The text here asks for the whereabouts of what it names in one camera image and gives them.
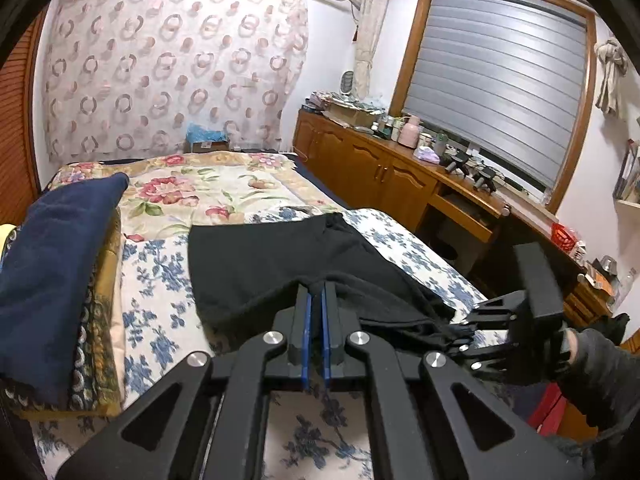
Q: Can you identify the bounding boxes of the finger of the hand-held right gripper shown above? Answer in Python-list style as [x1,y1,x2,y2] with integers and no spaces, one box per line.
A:
[445,294,527,339]
[447,337,521,374]

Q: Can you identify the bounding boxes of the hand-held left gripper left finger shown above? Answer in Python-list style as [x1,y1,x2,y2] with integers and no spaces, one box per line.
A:
[55,285,313,480]

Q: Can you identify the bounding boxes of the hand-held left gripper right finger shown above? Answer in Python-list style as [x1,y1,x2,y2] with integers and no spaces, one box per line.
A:
[321,281,583,480]

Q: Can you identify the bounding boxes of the black printed t-shirt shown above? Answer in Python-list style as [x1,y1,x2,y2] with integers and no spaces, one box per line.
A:
[187,212,458,356]

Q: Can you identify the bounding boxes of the person's right forearm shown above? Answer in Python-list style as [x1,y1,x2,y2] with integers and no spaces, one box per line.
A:
[562,312,640,441]

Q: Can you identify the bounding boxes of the person's right hand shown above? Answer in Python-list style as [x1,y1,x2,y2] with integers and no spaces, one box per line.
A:
[542,327,582,387]

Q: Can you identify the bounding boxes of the red plastic basket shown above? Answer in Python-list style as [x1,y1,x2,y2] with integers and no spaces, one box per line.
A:
[551,222,578,253]

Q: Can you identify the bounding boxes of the red cloth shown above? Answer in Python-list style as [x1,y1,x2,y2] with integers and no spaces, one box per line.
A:
[527,382,568,433]

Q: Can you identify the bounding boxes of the blue floral bed sheet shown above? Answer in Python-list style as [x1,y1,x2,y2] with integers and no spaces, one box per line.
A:
[30,207,481,480]

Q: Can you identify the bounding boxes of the wooden sideboard cabinet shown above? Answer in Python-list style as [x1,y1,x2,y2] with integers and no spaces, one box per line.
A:
[292,107,616,328]

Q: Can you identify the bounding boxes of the floral cream quilt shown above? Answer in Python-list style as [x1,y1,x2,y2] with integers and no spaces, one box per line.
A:
[47,152,346,246]

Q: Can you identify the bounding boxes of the pink thermos bottle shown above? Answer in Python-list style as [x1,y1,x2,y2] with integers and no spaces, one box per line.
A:
[400,115,421,148]

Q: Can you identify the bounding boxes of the gold patterned folded blanket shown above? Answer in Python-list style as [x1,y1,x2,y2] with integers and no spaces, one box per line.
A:
[0,207,126,418]

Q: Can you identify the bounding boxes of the cardboard box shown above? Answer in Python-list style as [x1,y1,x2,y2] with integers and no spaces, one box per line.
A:
[325,102,373,128]

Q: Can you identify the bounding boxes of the teal bag on box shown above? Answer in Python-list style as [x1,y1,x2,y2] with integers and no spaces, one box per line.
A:
[186,122,231,153]

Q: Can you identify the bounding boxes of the grey window blind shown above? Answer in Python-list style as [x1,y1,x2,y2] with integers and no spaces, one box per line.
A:
[402,0,587,191]

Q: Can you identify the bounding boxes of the hanging cream cloth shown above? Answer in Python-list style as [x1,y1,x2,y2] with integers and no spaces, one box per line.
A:
[594,37,631,120]

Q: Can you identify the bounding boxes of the navy folded blanket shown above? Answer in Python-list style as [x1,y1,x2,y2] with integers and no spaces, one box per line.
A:
[0,172,131,406]

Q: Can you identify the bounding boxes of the cream tied curtain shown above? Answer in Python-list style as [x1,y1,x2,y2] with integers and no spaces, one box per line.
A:
[354,0,392,101]

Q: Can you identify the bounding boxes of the yellow plush toy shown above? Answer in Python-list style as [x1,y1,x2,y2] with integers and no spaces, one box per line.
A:
[0,223,20,261]

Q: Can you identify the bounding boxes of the wooden louvered wardrobe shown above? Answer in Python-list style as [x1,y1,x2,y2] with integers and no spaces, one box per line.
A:
[0,20,51,226]

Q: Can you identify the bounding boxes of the wall shelf with books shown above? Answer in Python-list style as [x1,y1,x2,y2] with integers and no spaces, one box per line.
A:
[612,140,640,208]

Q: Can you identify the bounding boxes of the ring patterned sheer curtain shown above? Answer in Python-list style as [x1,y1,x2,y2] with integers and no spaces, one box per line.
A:
[42,0,310,163]

